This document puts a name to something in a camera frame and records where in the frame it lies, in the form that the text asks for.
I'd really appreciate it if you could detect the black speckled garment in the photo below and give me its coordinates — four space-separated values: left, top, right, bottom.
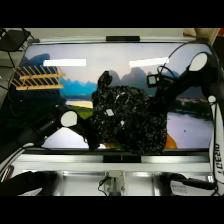
90 70 169 156

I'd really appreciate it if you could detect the black chair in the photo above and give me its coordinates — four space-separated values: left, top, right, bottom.
0 28 35 68

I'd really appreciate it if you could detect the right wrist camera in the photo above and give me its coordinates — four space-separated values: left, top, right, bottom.
146 73 162 89

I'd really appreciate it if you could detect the black cable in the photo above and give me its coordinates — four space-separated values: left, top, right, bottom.
164 39 222 73
97 175 112 197

